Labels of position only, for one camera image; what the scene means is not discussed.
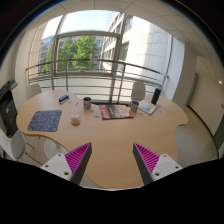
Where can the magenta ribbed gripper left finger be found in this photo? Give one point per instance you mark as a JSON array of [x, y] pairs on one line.
[[70, 166]]

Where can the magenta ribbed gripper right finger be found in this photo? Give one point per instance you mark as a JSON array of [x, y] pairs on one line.
[[153, 166]]

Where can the white computer mouse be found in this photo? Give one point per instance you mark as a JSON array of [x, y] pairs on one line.
[[75, 119]]

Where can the blue patterned mouse pad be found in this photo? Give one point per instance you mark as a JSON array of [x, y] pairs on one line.
[[45, 121]]

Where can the white chair near left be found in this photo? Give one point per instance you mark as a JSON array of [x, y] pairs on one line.
[[16, 146]]

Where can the white chair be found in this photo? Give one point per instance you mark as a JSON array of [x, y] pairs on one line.
[[16, 146], [138, 91], [33, 90]]

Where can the patterned mug right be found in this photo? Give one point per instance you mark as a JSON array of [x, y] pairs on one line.
[[134, 106]]

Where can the red black magazine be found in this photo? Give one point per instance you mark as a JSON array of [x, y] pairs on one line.
[[111, 111]]

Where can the dark mug left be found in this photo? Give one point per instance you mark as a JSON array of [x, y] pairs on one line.
[[87, 102]]

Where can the black blue stapler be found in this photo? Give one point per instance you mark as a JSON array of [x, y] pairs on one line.
[[63, 98]]

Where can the black cylindrical speaker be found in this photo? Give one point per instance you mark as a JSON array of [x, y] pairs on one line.
[[155, 96]]

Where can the white chair far right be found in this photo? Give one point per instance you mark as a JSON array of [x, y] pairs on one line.
[[138, 91]]

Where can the black printer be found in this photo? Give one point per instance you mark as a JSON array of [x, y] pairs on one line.
[[8, 109]]

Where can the white chair far left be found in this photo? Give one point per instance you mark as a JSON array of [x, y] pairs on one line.
[[33, 90]]

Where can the metal balcony railing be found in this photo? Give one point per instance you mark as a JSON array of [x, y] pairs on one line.
[[103, 80]]

